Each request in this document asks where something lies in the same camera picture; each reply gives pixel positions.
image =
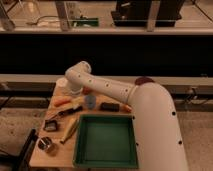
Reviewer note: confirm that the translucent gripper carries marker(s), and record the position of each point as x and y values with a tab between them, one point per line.
76	99

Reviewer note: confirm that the orange pepper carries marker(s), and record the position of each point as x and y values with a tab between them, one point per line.
61	101

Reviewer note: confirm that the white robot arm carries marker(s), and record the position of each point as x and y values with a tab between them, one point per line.
158	136

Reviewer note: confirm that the green plastic tray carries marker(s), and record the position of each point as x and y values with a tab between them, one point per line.
105	141

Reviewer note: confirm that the red bowl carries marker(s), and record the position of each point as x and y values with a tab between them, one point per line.
86	90

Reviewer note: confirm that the blue cup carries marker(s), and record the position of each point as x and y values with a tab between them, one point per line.
90	101

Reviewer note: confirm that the yellow corn cob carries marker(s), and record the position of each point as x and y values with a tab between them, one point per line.
69	129

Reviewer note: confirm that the black rectangular block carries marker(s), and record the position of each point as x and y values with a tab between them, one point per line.
114	107

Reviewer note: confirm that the small black metal tin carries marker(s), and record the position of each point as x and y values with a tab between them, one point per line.
50	125

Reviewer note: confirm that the orange round fruit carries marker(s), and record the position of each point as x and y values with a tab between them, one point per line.
127	108

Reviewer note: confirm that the wooden board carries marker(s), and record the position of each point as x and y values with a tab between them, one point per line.
62	154

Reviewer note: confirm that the small steel cup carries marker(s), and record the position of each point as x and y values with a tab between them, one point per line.
45	144

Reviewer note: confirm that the purple bowl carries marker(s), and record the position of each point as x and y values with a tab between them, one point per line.
143	80

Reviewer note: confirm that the black handled tool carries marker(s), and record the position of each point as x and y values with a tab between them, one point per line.
66	112

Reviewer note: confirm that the black chair frame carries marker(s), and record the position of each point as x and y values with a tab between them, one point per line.
15	161

